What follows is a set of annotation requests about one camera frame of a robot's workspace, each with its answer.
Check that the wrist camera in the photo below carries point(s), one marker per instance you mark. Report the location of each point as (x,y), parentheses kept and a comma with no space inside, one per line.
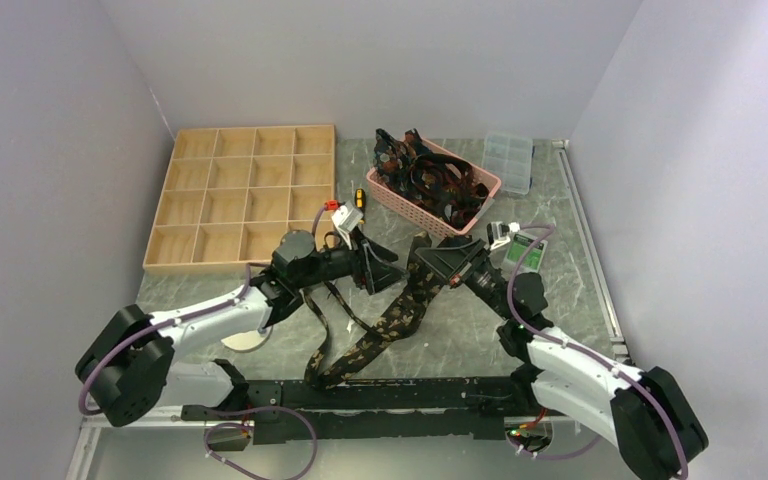
(500,234)
(344,217)

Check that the clear plastic organizer box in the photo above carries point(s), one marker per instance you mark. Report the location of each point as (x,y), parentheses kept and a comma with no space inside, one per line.
(509,157)

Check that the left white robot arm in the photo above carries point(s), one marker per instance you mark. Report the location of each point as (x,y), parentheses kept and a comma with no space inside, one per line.
(136,362)

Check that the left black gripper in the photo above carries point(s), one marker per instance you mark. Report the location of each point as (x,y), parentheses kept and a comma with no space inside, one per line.
(372,275)

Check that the black gold patterned tie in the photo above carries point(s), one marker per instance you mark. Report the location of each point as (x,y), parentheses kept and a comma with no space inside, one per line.
(400,320)

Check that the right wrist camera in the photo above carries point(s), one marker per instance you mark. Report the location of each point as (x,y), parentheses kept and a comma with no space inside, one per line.
(500,234)

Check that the pile of patterned ties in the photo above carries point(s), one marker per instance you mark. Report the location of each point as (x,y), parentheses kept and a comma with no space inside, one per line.
(441,184)

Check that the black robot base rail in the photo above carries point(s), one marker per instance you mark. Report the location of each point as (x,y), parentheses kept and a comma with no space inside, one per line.
(482,408)

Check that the upper black yellow screwdriver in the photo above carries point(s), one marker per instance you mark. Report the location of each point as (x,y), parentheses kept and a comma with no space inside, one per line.
(360,199)

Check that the pink plastic basket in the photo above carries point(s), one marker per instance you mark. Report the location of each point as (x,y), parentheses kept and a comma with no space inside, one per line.
(422,218)

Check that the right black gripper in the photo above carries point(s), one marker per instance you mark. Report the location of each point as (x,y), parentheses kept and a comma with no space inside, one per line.
(455,265)

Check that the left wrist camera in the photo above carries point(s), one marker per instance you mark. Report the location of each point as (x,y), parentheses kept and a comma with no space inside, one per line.
(344,217)

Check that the white tape roll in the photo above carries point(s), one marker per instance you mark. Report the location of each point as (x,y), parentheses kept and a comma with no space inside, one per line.
(248,341)

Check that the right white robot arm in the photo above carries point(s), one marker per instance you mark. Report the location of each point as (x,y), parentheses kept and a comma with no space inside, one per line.
(644,414)

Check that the wooden compartment tray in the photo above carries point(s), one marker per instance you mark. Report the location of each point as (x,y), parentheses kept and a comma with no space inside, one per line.
(231,193)

